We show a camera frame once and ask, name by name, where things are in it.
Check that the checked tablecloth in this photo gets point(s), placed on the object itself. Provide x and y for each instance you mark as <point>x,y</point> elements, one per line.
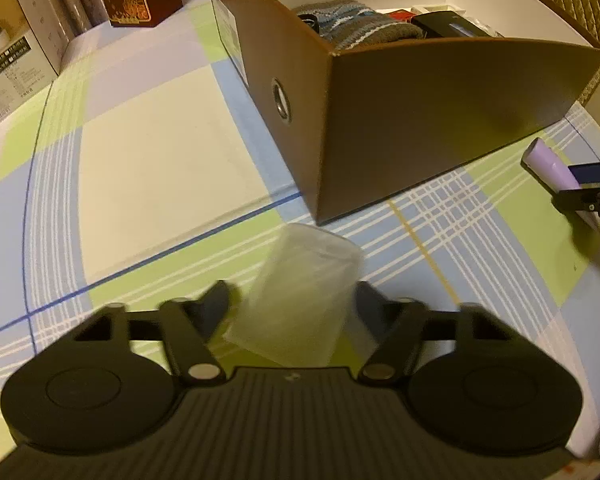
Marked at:
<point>155,170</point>

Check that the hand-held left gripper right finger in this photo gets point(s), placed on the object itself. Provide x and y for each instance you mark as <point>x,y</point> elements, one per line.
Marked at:
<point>372,310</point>

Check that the brown cardboard storage box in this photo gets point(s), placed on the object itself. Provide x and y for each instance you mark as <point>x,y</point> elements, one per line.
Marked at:
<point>405,120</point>

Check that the black shaver box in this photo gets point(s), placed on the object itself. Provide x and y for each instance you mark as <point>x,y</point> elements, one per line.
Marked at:
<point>450,25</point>

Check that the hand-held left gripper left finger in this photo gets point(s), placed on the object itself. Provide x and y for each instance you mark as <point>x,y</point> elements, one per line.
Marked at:
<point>216,307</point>

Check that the white product box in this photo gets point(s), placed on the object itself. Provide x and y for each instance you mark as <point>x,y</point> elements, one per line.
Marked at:
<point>15,45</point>

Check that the purple cream tube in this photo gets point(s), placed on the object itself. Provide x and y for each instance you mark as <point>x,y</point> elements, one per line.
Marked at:
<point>545,162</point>

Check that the striped knitted pouch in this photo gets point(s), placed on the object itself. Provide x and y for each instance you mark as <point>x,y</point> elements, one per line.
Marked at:
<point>360,25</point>

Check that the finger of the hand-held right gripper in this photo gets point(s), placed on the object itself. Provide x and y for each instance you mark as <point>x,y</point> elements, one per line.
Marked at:
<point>590,172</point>
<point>585,200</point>

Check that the red snack packet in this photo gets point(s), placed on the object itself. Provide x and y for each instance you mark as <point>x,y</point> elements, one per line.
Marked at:
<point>399,15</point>

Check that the quilted chair cushion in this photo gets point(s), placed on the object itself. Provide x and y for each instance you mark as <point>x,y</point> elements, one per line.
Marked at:
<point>580,10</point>

